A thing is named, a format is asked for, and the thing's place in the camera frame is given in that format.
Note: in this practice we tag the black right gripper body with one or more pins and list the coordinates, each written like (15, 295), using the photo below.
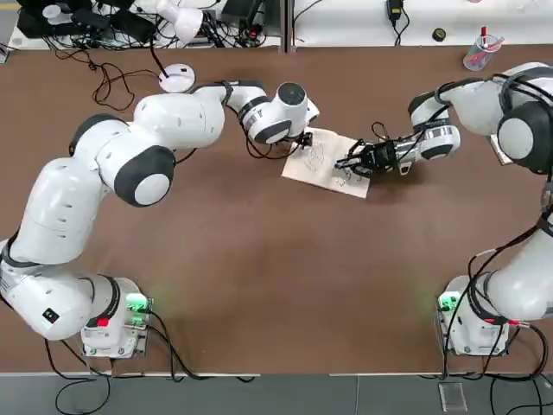
(382, 156)

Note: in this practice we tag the lined paper notebook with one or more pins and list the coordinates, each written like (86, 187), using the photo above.
(311, 168)

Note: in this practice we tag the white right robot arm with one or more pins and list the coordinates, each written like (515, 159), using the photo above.
(510, 95)

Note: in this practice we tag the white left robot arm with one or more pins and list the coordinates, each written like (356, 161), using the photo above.
(181, 121)

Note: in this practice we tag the red marker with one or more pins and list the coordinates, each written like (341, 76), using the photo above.
(496, 43)

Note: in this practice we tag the black tape roll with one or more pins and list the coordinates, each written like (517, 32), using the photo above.
(435, 35)

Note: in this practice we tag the clear pen cup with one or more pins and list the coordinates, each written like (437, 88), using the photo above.
(475, 60)

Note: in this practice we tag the white desk lamp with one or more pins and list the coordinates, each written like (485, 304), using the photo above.
(178, 80)

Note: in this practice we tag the black power adapter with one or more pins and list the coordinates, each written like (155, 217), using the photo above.
(394, 9)

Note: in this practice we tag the clear floor plate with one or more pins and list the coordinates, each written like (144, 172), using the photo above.
(453, 395)

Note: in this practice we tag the white round disc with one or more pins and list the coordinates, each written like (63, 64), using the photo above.
(54, 13)

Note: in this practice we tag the aluminium frame post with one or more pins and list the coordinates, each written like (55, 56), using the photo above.
(288, 26)

